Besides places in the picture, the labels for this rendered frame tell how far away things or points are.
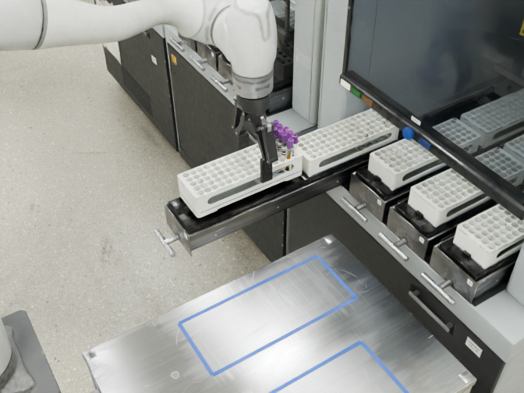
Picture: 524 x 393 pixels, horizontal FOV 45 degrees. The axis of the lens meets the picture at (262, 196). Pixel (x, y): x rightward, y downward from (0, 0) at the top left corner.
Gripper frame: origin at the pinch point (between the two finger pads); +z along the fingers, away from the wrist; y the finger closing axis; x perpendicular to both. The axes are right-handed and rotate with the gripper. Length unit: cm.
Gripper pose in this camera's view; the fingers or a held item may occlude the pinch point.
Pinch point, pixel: (254, 161)
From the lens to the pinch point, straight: 155.8
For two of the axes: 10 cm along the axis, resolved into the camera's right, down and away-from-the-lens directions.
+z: 0.1, 7.4, 6.7
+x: 8.5, -3.6, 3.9
